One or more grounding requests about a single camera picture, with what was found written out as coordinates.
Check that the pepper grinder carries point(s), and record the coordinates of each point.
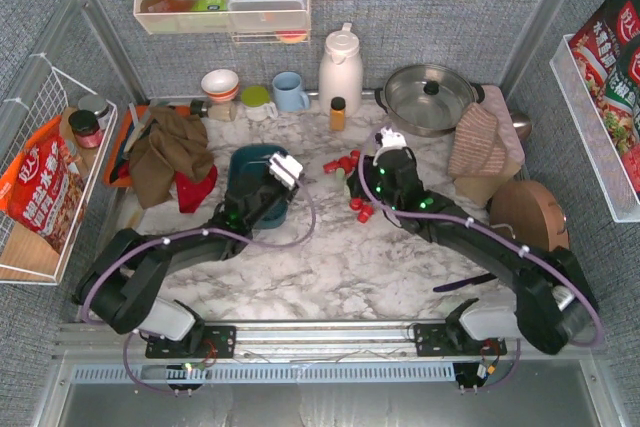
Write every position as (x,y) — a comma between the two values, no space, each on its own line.
(225,111)

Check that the silver lid jar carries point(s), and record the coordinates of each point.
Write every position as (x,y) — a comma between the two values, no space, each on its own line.
(95,104)

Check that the white thermos jug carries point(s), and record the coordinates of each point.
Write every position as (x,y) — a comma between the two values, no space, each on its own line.
(341,71)

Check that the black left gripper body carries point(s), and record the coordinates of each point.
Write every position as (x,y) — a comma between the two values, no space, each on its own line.
(272,189)

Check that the pink egg tray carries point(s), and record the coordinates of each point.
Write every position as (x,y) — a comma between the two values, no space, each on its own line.
(495,104)

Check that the red cloth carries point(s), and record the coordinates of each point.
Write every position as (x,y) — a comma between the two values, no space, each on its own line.
(191,194)

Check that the blue mug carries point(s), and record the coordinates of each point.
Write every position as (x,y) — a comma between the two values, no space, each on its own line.
(288,92)

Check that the brown cloth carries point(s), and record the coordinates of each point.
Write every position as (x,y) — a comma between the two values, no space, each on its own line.
(175,144)

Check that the orange tray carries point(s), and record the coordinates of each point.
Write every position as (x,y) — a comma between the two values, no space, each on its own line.
(116,170)

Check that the teal storage basket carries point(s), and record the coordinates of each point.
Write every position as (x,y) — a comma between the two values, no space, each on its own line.
(248,162)

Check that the orange spice bottle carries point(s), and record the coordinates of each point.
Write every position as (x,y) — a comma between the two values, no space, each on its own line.
(337,116)

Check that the round wooden board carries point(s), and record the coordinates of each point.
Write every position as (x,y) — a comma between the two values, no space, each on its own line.
(528,212)

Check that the white mesh wall basket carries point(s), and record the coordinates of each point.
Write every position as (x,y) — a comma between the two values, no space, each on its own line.
(614,183)

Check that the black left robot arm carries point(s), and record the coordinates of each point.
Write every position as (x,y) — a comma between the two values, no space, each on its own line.
(121,288)

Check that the brown cardboard sheet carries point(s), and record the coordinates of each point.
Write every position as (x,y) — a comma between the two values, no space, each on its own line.
(480,189)

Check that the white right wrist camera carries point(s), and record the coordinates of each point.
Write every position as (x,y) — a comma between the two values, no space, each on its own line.
(387,140)

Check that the red seasoning packet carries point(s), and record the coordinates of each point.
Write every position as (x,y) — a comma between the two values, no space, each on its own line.
(606,52)

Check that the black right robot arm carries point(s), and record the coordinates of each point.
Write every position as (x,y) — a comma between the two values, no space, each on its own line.
(554,304)

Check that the purple handled knife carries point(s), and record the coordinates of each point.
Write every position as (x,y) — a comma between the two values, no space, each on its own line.
(452,286)

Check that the red snack bag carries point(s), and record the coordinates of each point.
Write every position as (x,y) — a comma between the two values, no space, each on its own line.
(39,189)

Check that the green lid cup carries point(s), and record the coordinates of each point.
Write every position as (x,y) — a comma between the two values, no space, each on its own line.
(257,104)

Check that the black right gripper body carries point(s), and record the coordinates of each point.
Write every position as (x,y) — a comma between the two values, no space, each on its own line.
(385,163)

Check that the pink striped towel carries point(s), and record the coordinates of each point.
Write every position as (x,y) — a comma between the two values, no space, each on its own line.
(478,150)

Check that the red lid jar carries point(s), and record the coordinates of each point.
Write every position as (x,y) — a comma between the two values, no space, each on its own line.
(86,129)

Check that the white wire basket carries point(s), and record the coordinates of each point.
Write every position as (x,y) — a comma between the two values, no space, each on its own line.
(26,258)

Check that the green capsule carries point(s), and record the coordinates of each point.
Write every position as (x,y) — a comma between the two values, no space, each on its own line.
(340,175)

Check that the white orange bowl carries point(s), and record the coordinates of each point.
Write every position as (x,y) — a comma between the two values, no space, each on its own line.
(220,85)

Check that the steel pot with lid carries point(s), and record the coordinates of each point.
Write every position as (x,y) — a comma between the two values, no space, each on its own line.
(427,100)

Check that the clear plastic containers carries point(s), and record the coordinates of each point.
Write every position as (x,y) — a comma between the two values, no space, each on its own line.
(267,15)

